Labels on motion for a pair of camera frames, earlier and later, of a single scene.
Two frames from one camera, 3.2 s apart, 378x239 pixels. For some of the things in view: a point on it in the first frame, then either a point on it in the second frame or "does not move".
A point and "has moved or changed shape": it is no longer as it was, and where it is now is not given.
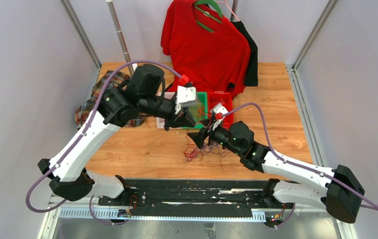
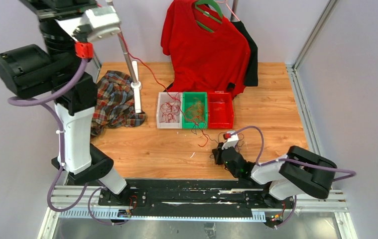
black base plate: (194, 198) does not move
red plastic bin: (226, 99) does not move
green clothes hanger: (214, 4) does not move
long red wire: (210, 119) has moved or changed shape
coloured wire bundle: (193, 152) has moved or changed shape
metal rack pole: (117, 27) does not move
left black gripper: (183, 119) -> (48, 11)
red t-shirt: (211, 61) does not move
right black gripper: (199, 137) -> (217, 153)
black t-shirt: (251, 77) does not move
